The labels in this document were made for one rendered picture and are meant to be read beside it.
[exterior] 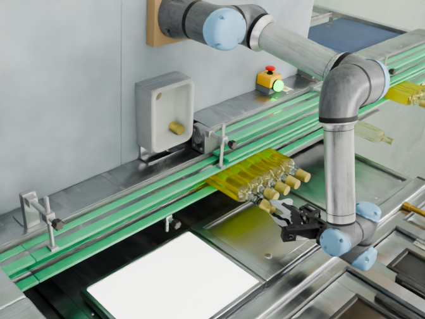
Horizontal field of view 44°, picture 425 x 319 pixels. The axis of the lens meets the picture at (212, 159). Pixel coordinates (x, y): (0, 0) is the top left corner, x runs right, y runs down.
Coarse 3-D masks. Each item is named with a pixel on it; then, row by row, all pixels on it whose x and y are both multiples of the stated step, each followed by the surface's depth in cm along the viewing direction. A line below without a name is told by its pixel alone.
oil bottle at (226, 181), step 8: (216, 176) 178; (224, 176) 178; (232, 176) 178; (216, 184) 179; (224, 184) 176; (232, 184) 174; (240, 184) 174; (248, 184) 174; (224, 192) 178; (232, 192) 175; (240, 192) 172; (248, 192) 172; (240, 200) 173
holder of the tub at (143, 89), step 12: (144, 84) 163; (156, 84) 164; (168, 84) 164; (144, 96) 163; (144, 108) 165; (144, 120) 167; (144, 132) 169; (144, 144) 172; (144, 156) 178; (156, 156) 179
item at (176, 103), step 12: (180, 84) 165; (192, 84) 169; (168, 96) 174; (180, 96) 175; (192, 96) 172; (156, 108) 172; (168, 108) 176; (180, 108) 177; (192, 108) 174; (156, 120) 175; (168, 120) 179; (180, 120) 179; (192, 120) 177; (156, 132) 177; (168, 132) 180; (156, 144) 173; (168, 144) 174
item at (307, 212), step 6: (306, 204) 165; (300, 210) 163; (306, 210) 163; (312, 210) 162; (318, 210) 162; (294, 216) 160; (306, 216) 160; (312, 216) 160; (318, 216) 164; (294, 222) 161; (300, 222) 159; (306, 222) 158; (312, 222) 160; (318, 222) 161; (324, 222) 160; (324, 228) 155; (318, 234) 155; (318, 240) 155
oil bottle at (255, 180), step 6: (228, 168) 181; (234, 168) 181; (240, 168) 182; (246, 168) 182; (234, 174) 180; (240, 174) 178; (246, 174) 179; (252, 174) 179; (246, 180) 176; (252, 180) 176; (258, 180) 176; (252, 186) 175; (258, 186) 176; (258, 192) 177
